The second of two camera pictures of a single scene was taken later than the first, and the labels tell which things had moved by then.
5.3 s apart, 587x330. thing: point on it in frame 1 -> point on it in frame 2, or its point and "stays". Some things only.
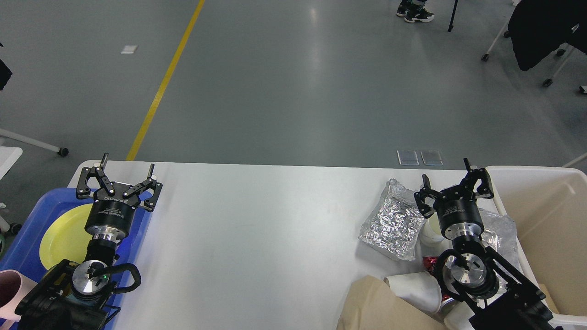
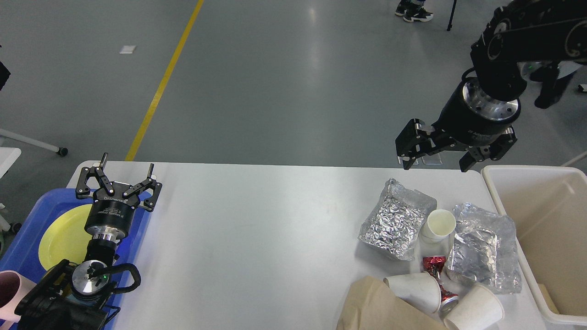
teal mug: [71, 296] stays
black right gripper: [458, 212] -> [473, 118]
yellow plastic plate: [65, 237] stays
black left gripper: [108, 219] stays
